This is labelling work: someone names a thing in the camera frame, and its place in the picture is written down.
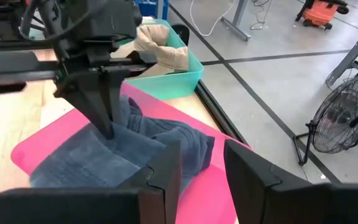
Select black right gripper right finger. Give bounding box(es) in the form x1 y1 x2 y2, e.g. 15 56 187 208
223 139 358 224

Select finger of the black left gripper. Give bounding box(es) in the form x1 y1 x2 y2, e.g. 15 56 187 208
53 68 115 140
108 68 131 135

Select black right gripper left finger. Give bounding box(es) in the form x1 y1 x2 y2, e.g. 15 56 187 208
0 139 182 224

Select khaki cap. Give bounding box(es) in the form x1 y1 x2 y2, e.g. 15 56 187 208
110 24 190 78

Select blue towels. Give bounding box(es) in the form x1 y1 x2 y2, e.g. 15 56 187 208
29 95 213 194

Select pink plastic bin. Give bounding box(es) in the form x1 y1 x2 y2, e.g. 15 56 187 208
10 81 253 224

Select teal plastic bin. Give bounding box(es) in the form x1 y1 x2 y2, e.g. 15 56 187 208
116 18 204 101

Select blue plastic crate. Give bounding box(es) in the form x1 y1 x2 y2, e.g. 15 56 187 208
134 0 170 20

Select black floor fan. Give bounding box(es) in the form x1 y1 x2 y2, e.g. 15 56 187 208
293 76 358 167

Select grey metal stand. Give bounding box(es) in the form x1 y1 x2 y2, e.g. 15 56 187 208
324 17 358 91

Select orange shop vacuum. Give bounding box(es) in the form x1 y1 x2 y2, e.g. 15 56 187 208
295 0 351 31

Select black rounded frame foot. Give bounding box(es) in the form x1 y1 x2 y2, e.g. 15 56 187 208
171 24 191 47

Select black aluminium table frame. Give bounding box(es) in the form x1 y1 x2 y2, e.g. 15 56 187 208
194 79 250 147

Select white cable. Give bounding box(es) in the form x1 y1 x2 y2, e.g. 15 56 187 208
190 0 237 37

